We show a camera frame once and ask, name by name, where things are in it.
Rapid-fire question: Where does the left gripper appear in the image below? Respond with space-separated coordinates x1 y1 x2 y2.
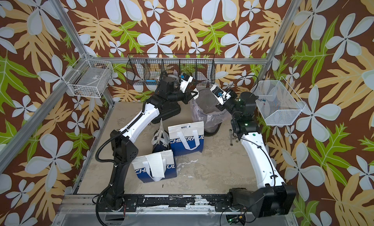
166 88 197 105

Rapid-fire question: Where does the white receipt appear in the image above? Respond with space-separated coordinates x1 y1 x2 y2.
193 89 199 100
146 153 166 181
152 120 170 148

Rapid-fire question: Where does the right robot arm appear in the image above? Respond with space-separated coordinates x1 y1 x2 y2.
213 89 296 218

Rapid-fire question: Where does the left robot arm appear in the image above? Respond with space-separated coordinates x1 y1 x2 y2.
95 73 197 211

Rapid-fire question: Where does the right blue takeout bag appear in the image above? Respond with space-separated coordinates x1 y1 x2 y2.
168 121 205 157

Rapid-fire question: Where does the blue takeout bag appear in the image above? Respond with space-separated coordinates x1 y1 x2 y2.
168 121 205 157
132 150 177 183

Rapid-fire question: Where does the front blue takeout bag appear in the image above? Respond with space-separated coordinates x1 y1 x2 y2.
132 150 177 183

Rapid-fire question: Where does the small middle blue bag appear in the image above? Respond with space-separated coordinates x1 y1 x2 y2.
151 120 171 153

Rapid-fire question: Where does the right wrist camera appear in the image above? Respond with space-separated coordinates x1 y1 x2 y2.
210 85 231 105

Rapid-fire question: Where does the white wire basket right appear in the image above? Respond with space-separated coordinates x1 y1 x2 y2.
251 77 306 127

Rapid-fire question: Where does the white wire basket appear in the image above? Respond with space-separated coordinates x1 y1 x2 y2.
251 77 306 127
63 54 114 98

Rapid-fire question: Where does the black wire basket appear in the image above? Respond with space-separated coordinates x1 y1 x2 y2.
124 53 216 86

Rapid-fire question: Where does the white wire basket left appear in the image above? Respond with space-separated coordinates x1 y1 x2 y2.
63 54 114 98

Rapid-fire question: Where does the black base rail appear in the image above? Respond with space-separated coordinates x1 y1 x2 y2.
96 193 255 212

